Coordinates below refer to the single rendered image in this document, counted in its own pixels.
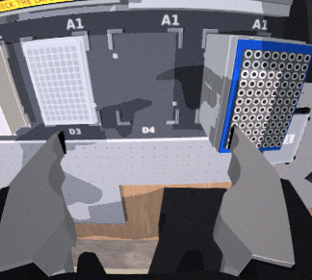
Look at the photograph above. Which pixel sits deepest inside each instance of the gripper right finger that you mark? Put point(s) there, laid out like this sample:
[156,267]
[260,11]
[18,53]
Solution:
[263,228]

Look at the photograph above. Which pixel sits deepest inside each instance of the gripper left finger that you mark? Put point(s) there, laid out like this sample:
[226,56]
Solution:
[37,230]

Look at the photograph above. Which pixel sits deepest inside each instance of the black rectangular frame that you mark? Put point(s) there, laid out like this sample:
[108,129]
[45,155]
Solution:
[304,111]

